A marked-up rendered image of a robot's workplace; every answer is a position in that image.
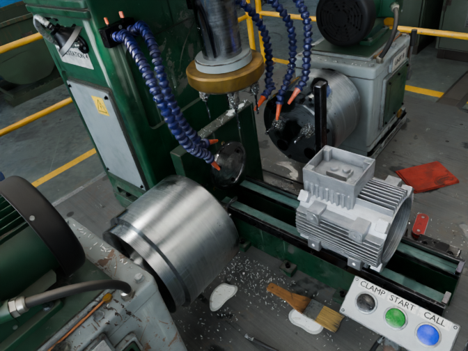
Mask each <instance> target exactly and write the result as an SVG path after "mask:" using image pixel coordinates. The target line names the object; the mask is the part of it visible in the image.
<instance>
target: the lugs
mask: <svg viewBox="0 0 468 351"><path fill-rule="evenodd" d="M401 188H404V189H407V195H409V196H411V197H412V194H413V191H414V188H413V187H410V186H408V185H402V187H401ZM297 199H298V200H300V201H303V202H305V203H309V201H310V199H311V192H308V191H306V190H303V189H301V191H300V193H299V196H298V198H297ZM390 225H391V223H390V222H387V221H385V220H382V219H378V221H377V223H376V225H375V229H374V230H375V231H377V232H379V233H382V234H385V235H386V234H387V233H388V230H389V227H390ZM300 236H302V237H304V238H306V239H308V236H305V235H303V234H300ZM384 266H385V264H380V266H379V267H378V268H376V267H373V266H370V268H371V269H372V270H375V271H377V272H382V270H383V269H384Z"/></svg>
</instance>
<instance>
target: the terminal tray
mask: <svg viewBox="0 0 468 351"><path fill-rule="evenodd" d="M326 148H329V150H326ZM367 159H369V160H370V162H366V160H367ZM308 166H312V168H309V167H308ZM302 171H303V182H304V190H306V191H308V192H311V196H313V195H315V197H316V198H318V197H320V200H321V201H322V200H323V199H325V201H326V202H328V201H331V204H334V203H335V204H336V206H339V205H341V208H344V207H346V208H347V210H350V209H351V210H353V208H354V205H355V202H356V197H358V194H359V193H360V191H361V190H362V188H364V185H366V183H368V181H369V180H371V178H373V176H374V172H375V159H372V158H369V157H364V156H362V155H358V154H355V153H351V152H348V151H345V150H341V149H338V148H334V147H331V146H326V145H325V146H324V147H323V148H322V149H321V150H320V151H319V152H318V153H317V154H316V155H315V156H314V157H313V158H312V159H311V160H310V161H309V162H308V163H307V164H306V165H305V166H304V167H303V169H302ZM349 180H353V182H350V181H349Z"/></svg>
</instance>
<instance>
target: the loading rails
mask: <svg viewBox="0 0 468 351"><path fill-rule="evenodd" d="M239 186H240V192H241V196H242V203H240V202H238V201H236V202H234V203H231V206H230V207H229V208H228V213H231V214H232V218H233V221H235V223H236V225H235V227H236V229H237V232H238V235H239V239H240V251H243V252H246V251H247V250H248V249H249V248H250V246H253V247H255V248H257V249H259V250H261V251H263V252H265V253H267V254H269V255H271V256H273V257H275V258H276V259H278V260H280V261H282V262H283V263H282V264H281V265H280V266H279V271H280V272H281V273H283V274H285V275H286V276H289V277H290V278H291V277H292V276H293V275H294V273H295V272H296V271H297V270H299V271H301V272H303V273H305V274H307V275H309V276H311V277H313V278H314V279H317V280H319V281H321V282H322V283H324V284H326V285H328V286H330V287H332V288H334V289H336V292H335V293H334V294H333V295H332V300H333V301H335V302H336V303H338V304H340V305H342V303H343V301H344V299H345V296H346V295H347V293H348V291H349V289H350V286H351V284H352V282H353V280H354V277H355V276H359V277H361V278H363V279H365V280H367V281H369V282H371V283H373V284H375V285H377V286H379V287H381V288H383V289H385V290H388V291H389V292H391V293H393V294H395V295H398V296H400V297H402V298H404V299H406V300H408V301H410V302H412V303H414V304H417V305H419V306H421V307H423V308H425V309H427V310H429V311H431V312H433V313H435V314H437V315H440V316H441V317H444V314H445V312H446V308H447V306H450V303H451V301H452V299H453V296H454V294H455V291H456V288H457V286H458V283H459V280H460V277H461V274H462V271H463V269H464V266H465V263H466V260H464V259H461V258H458V257H457V256H454V255H451V254H449V253H446V252H444V251H441V250H439V249H436V248H433V247H430V246H428V245H426V244H423V243H420V242H417V241H416V240H413V239H410V238H408V237H405V236H404V237H402V238H401V240H400V243H399V245H398V247H397V249H396V251H395V253H394V254H393V256H392V258H391V260H390V261H389V263H387V265H386V267H384V269H383V270H382V272H377V271H375V270H372V269H371V268H370V267H371V266H370V265H369V267H368V269H367V268H365V267H362V269H361V270H360V271H359V270H356V269H355V268H353V267H350V266H349V265H348V258H346V257H345V256H342V255H340V254H339V253H336V252H334V251H332V250H330V249H328V250H326V249H324V248H321V250H320V251H317V250H315V249H312V248H310V247H309V246H308V239H306V238H304V237H302V236H300V234H301V233H299V232H298V231H297V228H296V223H295V222H296V221H295V220H296V212H297V211H296V209H297V208H298V207H299V204H300V200H298V199H297V198H298V196H299V195H297V194H294V193H292V192H289V191H287V190H284V189H282V188H280V187H276V186H274V185H271V184H269V183H267V182H263V181H262V180H259V179H256V178H253V177H251V176H249V175H246V176H245V180H244V181H243V182H242V183H241V184H240V185H239Z"/></svg>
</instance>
